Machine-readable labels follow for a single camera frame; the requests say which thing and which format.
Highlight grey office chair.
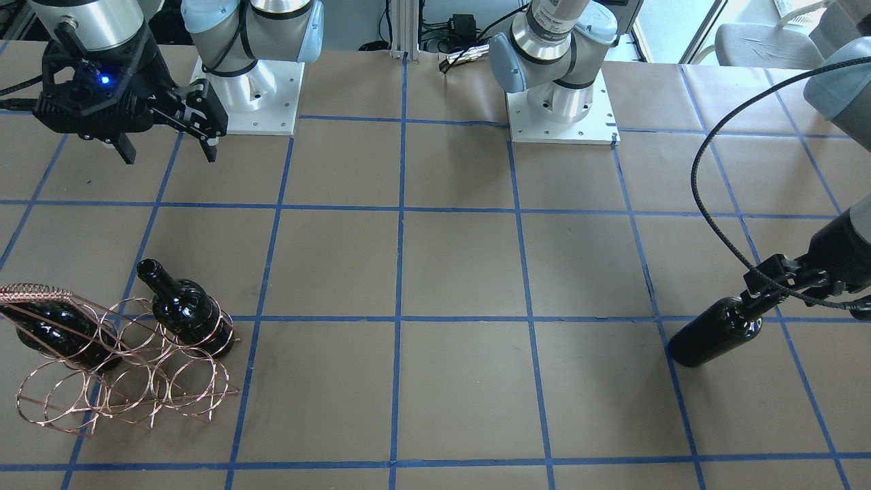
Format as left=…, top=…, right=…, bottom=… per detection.
left=689, top=1, right=834, bottom=69

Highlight dark bottle in basket front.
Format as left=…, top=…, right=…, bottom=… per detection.
left=136, top=259, right=235, bottom=359

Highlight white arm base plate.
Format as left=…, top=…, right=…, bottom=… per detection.
left=505, top=71, right=621, bottom=145
left=192, top=59, right=307, bottom=136

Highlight dark bottle in basket rear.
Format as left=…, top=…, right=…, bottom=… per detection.
left=1, top=301, right=122, bottom=370

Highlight dark wine bottle being placed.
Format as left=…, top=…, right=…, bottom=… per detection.
left=667, top=297, right=762, bottom=368

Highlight dark bottle in basket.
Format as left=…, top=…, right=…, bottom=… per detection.
left=136, top=259, right=235, bottom=359
left=1, top=301, right=122, bottom=370

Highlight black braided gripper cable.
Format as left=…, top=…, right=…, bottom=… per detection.
left=691, top=56, right=871, bottom=312

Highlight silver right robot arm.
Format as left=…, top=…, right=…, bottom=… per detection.
left=2, top=1, right=324, bottom=164

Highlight copper wire wine basket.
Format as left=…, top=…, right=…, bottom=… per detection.
left=2, top=283, right=240, bottom=437

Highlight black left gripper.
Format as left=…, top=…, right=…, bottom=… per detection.
left=742, top=204, right=871, bottom=322

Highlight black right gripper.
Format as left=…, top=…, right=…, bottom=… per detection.
left=32, top=24, right=229, bottom=165

